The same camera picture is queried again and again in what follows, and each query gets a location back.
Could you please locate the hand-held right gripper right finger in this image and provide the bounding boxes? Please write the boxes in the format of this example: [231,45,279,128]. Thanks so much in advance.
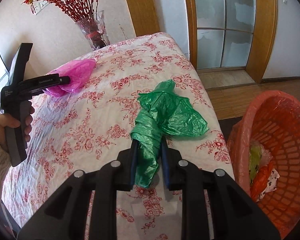
[162,142,282,240]

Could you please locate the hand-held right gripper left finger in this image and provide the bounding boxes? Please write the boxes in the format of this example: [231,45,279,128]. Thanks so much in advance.
[17,141,138,240]

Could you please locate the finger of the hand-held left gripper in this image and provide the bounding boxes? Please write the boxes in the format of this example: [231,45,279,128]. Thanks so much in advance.
[18,72,71,98]

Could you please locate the magenta plastic bag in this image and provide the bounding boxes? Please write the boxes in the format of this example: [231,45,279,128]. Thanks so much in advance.
[44,58,97,98]

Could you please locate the green plastic bag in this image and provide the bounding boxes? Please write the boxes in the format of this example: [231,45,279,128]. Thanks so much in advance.
[130,79,210,188]

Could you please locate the lime green printed bag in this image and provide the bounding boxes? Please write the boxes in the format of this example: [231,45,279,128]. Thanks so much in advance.
[249,144,265,180]

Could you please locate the orange plastic bag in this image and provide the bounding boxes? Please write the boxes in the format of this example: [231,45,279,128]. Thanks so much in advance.
[250,161,275,195]

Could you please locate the white spotted wrapper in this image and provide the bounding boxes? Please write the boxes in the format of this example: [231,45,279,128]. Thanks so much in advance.
[255,169,280,202]

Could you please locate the orange plastic basket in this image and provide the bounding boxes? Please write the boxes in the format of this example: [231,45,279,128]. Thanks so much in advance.
[227,90,300,233]

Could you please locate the person's left hand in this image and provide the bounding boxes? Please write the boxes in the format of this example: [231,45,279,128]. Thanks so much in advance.
[0,106,36,144]

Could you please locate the red floral tablecloth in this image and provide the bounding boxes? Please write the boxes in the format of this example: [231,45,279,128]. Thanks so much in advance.
[1,32,237,240]

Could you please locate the clear glass vase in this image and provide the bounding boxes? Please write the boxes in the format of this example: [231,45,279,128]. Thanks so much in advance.
[75,10,110,52]

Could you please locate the red berry branches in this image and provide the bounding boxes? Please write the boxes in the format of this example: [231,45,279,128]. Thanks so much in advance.
[21,0,107,30]

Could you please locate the frosted glass door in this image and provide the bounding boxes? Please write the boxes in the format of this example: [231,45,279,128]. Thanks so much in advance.
[190,0,257,70]

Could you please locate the white wall outlet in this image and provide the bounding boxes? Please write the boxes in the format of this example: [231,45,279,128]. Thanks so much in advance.
[31,1,49,15]

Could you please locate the wooden door frame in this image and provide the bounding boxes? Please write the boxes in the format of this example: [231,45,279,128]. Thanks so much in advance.
[120,0,278,84]

